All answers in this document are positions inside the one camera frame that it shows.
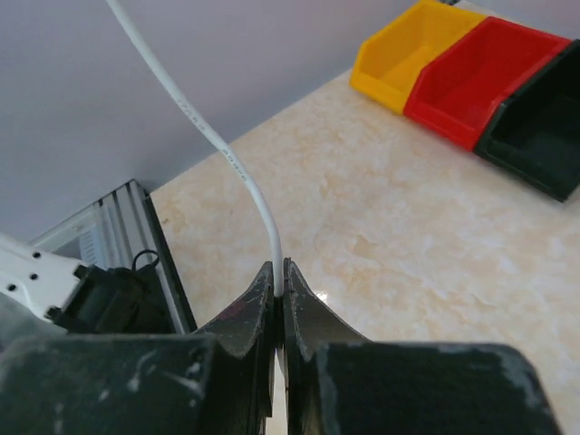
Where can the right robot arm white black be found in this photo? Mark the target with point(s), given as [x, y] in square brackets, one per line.
[111, 373]

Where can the black plastic bin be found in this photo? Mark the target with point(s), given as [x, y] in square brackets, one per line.
[534, 133]

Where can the red plastic bin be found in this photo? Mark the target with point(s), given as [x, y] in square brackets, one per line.
[457, 94]

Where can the yellow plastic bin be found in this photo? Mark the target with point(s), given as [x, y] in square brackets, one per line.
[390, 62]

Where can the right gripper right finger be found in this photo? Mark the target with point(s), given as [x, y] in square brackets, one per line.
[307, 323]

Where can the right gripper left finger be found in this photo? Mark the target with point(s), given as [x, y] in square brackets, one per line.
[237, 377]

